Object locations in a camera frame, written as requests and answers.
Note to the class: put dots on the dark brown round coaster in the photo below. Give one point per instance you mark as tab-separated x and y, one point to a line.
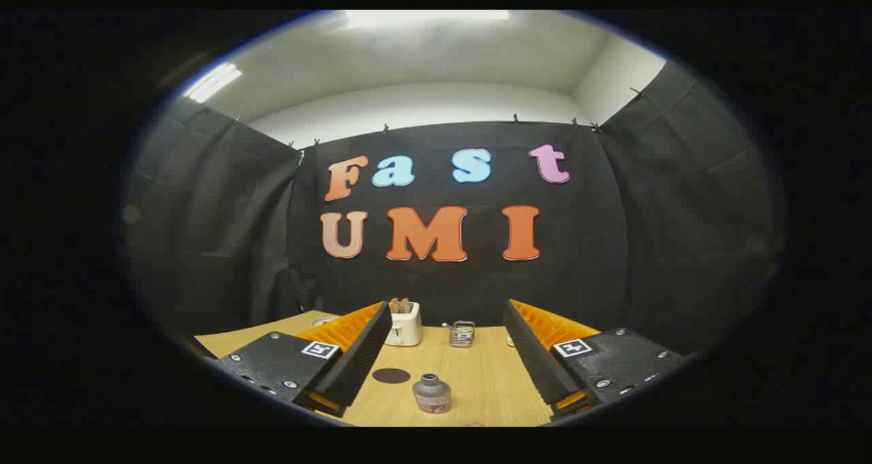
391	375

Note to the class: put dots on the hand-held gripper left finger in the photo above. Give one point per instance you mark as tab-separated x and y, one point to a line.
364	355

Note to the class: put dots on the white round plate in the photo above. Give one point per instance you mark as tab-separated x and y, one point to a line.
319	321

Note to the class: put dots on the silver bottle with label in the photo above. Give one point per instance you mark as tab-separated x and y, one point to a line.
431	392

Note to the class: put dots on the wooden table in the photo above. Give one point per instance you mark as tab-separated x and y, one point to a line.
487	382

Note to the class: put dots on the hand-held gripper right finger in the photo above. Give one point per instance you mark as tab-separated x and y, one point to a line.
535	358

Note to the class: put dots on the white toaster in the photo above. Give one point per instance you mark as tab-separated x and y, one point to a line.
406	329

